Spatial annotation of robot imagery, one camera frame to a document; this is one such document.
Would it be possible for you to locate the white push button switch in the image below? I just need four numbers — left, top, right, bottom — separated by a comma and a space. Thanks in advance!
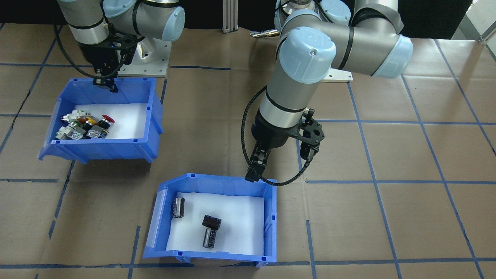
61, 110, 91, 121

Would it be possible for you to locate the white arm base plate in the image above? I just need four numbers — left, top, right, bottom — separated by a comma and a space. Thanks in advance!
118, 39, 172, 77
327, 69, 354, 83

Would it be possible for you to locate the dark brown cylindrical capacitor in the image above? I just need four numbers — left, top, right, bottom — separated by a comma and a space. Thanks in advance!
172, 197, 185, 219
202, 215, 222, 229
203, 227, 217, 249

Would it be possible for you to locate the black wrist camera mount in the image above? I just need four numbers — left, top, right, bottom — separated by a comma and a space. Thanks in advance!
296, 108, 324, 161
108, 33, 145, 64

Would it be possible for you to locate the pile of push-button switches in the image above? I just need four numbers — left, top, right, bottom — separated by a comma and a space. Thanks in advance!
70, 103, 150, 140

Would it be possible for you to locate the blue bin with push buttons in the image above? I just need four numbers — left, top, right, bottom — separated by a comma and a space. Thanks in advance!
38, 77, 164, 163

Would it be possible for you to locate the aluminium centre post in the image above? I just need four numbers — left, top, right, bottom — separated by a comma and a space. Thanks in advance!
222, 0, 239, 33

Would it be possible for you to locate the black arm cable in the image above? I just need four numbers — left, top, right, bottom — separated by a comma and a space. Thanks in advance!
54, 23, 128, 80
241, 86, 315, 186

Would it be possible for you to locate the blue bin with capacitors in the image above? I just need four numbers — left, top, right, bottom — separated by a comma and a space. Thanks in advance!
143, 173, 278, 268

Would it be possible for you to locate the grey push button switch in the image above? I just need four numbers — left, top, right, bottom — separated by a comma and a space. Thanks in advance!
56, 123, 84, 141
86, 127, 110, 139

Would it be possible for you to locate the white foam liner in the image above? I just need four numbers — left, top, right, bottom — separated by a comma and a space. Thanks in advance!
166, 192, 265, 256

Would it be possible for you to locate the aluminium extrusion bar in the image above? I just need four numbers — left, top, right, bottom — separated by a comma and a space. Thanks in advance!
479, 23, 496, 46

